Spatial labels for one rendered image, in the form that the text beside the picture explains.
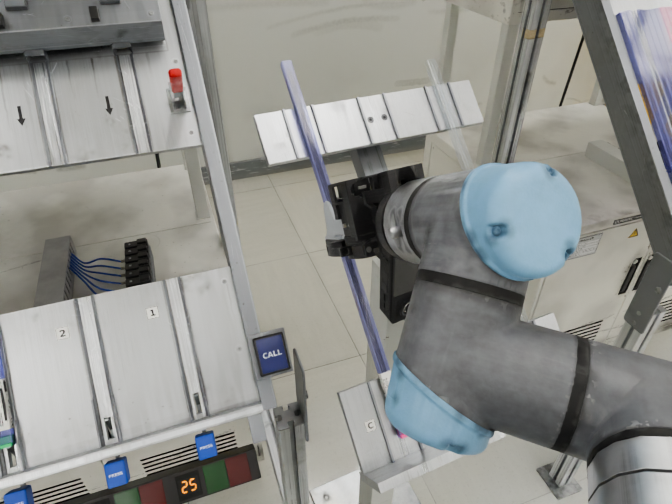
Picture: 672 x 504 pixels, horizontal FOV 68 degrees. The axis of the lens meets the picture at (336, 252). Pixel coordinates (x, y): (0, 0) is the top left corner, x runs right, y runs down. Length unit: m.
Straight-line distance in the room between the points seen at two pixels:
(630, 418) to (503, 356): 0.07
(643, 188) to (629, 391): 0.79
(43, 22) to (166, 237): 0.58
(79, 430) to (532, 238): 0.59
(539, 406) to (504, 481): 1.20
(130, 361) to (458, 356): 0.49
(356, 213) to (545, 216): 0.22
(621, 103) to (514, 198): 0.81
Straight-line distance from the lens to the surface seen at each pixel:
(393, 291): 0.50
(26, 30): 0.78
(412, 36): 2.77
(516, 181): 0.32
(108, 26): 0.78
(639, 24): 1.19
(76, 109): 0.79
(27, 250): 1.31
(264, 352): 0.66
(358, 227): 0.49
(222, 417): 0.69
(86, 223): 1.34
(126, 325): 0.71
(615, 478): 0.31
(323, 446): 1.51
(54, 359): 0.73
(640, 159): 1.09
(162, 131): 0.76
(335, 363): 1.69
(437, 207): 0.35
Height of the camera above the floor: 1.29
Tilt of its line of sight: 37 degrees down
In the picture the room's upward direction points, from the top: straight up
